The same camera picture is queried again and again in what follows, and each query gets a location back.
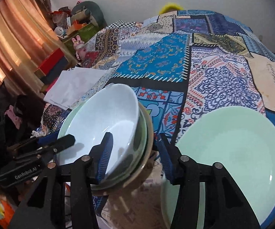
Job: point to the pink bunny toy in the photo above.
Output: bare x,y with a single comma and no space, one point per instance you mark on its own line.
80,47

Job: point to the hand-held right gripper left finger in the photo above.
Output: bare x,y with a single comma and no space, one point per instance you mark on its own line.
105,158

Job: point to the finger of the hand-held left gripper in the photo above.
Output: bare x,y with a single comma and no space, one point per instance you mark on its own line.
44,139
61,143

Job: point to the dark cloth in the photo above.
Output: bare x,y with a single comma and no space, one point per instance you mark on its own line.
30,105

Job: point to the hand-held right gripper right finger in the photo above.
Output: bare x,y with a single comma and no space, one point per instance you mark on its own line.
167,159

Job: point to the yellow fluffy object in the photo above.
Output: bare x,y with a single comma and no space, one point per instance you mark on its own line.
169,6

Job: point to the small white fan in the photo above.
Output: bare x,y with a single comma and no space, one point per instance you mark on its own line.
59,31

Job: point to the green bag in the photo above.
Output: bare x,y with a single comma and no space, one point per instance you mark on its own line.
84,32

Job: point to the green plate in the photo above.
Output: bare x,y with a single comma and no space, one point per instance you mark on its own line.
230,148

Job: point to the white bowl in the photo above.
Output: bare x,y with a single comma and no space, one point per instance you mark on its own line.
99,114

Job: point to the white cloth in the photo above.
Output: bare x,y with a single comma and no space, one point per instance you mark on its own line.
75,85

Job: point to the orange curtain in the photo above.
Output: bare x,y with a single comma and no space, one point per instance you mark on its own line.
13,28

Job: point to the green bowl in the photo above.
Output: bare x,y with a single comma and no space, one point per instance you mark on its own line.
142,136

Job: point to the patchwork printed blanket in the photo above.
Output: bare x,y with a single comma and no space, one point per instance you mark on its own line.
156,59

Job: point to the red box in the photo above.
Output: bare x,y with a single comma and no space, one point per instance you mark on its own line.
51,62

